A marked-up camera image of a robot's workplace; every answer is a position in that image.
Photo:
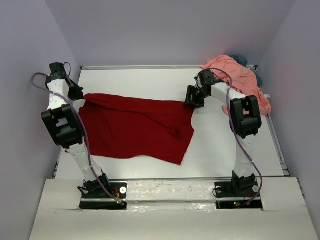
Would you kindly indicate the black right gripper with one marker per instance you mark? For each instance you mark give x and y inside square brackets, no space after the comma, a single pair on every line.
[198,103]

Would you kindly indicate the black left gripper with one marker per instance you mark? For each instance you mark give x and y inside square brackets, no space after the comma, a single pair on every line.
[78,94]

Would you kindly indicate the red t shirt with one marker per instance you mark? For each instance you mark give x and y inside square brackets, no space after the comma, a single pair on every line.
[124,127]

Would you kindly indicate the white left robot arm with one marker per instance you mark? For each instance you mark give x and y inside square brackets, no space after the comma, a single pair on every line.
[67,130]

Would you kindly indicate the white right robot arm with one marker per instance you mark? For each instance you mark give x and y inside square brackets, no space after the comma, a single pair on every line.
[244,120]

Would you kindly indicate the pink t shirt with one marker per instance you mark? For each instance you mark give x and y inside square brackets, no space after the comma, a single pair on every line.
[243,80]

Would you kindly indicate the teal blue t shirt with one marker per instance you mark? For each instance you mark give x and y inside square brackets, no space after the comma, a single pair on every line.
[244,62]

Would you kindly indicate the aluminium back table rail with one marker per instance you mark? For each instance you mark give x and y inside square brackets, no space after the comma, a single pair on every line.
[139,67]

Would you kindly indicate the aluminium table rail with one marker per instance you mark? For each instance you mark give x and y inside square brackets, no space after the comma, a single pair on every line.
[277,145]
[174,179]
[139,67]

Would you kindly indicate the aluminium front table rail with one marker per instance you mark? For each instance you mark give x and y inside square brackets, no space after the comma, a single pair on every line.
[174,179]

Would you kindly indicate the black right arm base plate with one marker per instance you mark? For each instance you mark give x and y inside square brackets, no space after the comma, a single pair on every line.
[228,199]

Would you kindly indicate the aluminium right table rail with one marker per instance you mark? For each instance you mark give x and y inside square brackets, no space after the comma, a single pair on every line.
[277,145]

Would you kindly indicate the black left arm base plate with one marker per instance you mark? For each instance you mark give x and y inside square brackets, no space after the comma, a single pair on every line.
[102,201]

